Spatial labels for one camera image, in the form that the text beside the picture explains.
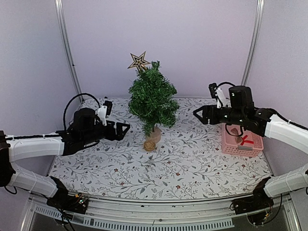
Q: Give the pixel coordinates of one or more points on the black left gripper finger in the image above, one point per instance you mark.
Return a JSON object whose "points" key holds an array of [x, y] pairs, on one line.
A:
{"points": [[122, 126], [121, 132]]}

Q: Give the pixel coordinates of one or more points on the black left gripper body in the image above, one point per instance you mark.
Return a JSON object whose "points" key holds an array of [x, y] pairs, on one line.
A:
{"points": [[109, 135]]}

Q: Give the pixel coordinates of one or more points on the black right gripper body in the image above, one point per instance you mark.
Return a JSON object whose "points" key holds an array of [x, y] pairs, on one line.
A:
{"points": [[215, 119]]}

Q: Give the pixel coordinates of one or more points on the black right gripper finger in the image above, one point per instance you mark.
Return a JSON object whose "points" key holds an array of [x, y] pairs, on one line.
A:
{"points": [[205, 110], [202, 118]]}

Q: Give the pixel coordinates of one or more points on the gold bell ornament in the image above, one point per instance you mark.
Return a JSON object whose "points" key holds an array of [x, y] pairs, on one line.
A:
{"points": [[238, 138]]}

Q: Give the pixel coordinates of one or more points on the pink plastic basket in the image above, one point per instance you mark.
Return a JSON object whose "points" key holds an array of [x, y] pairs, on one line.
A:
{"points": [[229, 145]]}

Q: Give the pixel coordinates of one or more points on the small green christmas tree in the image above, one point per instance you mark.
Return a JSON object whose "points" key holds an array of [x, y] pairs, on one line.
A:
{"points": [[152, 101]]}

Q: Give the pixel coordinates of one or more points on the gold star tree topper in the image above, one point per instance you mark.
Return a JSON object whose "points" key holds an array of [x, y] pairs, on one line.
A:
{"points": [[139, 62]]}

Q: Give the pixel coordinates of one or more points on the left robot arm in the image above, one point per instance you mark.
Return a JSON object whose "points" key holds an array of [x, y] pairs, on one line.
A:
{"points": [[88, 127]]}

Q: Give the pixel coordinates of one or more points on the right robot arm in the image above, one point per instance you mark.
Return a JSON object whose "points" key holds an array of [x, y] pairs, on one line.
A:
{"points": [[265, 122]]}

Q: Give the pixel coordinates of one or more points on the red ribbon bow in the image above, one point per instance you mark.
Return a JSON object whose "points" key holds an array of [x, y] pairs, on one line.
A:
{"points": [[246, 141]]}

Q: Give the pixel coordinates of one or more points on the floral patterned table mat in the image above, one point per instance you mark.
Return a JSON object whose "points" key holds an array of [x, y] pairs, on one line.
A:
{"points": [[186, 164]]}

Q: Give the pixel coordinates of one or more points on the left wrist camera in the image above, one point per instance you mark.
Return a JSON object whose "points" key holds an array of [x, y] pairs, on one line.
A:
{"points": [[104, 111]]}

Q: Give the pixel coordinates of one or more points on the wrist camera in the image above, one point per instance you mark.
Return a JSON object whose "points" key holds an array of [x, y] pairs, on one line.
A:
{"points": [[217, 94], [104, 111]]}

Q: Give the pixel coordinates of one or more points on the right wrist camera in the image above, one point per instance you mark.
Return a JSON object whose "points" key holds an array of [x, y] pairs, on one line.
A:
{"points": [[217, 94]]}

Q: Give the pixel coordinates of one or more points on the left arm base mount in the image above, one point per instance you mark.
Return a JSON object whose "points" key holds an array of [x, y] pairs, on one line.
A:
{"points": [[77, 203]]}

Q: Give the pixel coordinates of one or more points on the front aluminium rail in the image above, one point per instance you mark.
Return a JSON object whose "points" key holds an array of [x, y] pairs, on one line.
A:
{"points": [[119, 214]]}

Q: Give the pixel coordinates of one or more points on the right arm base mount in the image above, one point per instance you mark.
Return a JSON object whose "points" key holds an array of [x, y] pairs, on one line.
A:
{"points": [[257, 207]]}

